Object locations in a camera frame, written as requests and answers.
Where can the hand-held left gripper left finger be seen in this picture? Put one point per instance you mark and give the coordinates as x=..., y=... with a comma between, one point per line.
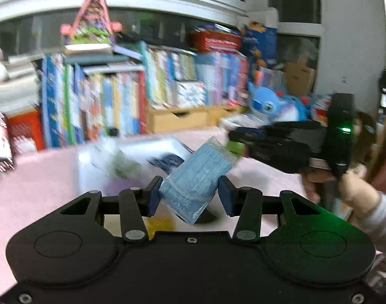
x=153, y=196

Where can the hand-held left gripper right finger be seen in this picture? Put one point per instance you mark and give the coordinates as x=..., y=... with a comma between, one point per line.
x=227, y=196

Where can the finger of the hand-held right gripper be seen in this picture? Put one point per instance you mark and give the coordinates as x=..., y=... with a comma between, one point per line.
x=275, y=156
x=275, y=131

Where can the blue face mask pack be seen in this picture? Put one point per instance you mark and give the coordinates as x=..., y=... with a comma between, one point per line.
x=196, y=177

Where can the blue floral cloth pouch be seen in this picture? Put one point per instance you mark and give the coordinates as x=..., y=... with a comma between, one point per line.
x=166, y=161

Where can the green microfibre cloth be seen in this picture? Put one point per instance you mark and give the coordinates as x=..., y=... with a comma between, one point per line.
x=235, y=148

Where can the white storage box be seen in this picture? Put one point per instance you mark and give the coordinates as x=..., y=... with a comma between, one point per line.
x=85, y=171

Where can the person's right forearm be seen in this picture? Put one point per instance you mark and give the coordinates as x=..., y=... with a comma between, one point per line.
x=380, y=221

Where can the person's right hand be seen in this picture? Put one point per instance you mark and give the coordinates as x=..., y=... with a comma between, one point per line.
x=354, y=193

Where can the blue alien plush toy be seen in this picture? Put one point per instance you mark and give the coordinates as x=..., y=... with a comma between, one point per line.
x=272, y=104

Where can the yellow mesh sponge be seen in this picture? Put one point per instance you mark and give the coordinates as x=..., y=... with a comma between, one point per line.
x=159, y=226

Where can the blue cat plush toy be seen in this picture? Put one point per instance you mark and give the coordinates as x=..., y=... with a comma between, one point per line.
x=321, y=109

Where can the brown cardboard box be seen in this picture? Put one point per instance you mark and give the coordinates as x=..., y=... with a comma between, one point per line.
x=300, y=77

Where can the wooden drawer organiser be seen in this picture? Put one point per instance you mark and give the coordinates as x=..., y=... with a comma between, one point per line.
x=180, y=118

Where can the blue cartoon printed box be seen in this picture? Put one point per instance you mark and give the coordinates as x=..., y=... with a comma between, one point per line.
x=259, y=44

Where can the white printed carton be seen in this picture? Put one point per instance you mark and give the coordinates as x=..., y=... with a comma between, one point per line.
x=189, y=94

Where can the row of upright books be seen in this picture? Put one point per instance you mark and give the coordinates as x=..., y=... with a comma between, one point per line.
x=117, y=101

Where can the red plastic basket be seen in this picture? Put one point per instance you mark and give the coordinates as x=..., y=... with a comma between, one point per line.
x=215, y=41
x=25, y=131

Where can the pink tablecloth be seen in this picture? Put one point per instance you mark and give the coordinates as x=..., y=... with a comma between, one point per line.
x=37, y=190

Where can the stack of lying books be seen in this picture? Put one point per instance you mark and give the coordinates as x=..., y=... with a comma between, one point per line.
x=14, y=82

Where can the pink toy house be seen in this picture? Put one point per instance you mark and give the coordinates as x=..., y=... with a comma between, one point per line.
x=91, y=19

